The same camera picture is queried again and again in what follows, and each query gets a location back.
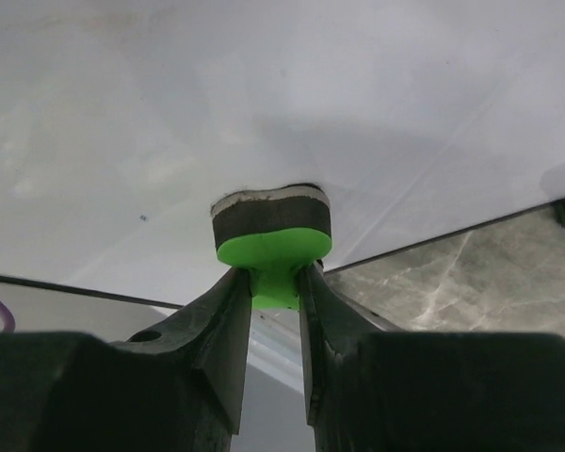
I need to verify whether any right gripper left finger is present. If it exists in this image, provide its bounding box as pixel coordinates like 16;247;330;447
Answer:
0;269;251;451

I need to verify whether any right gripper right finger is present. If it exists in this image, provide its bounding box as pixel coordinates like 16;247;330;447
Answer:
299;265;565;451

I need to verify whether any small black-framed whiteboard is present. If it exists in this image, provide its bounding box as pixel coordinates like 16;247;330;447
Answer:
0;1;565;302

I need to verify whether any green whiteboard eraser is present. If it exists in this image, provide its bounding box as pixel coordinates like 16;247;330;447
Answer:
210;184;332;311

